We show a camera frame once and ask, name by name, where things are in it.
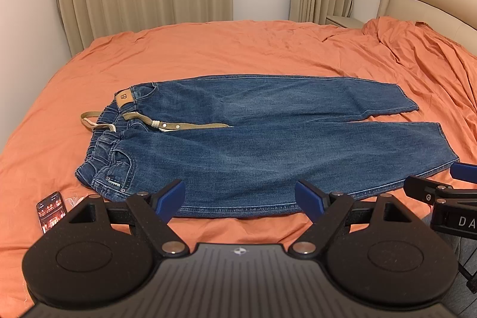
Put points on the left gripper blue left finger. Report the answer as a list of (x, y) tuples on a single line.
[(151, 214)]

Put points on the beige nightstand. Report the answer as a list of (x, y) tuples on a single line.
[(344, 22)]

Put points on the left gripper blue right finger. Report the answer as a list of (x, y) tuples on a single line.
[(327, 213)]

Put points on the orange bed sheet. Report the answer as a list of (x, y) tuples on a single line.
[(44, 152)]

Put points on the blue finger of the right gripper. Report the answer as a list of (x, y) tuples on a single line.
[(428, 191), (464, 172)]

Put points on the beige upholstered headboard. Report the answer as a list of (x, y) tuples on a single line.
[(454, 19)]

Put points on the khaki drawstring belt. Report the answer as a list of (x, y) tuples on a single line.
[(157, 124)]

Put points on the blue denim jeans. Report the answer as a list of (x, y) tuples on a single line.
[(333, 132)]

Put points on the black smartphone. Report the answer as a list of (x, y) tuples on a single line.
[(50, 210)]

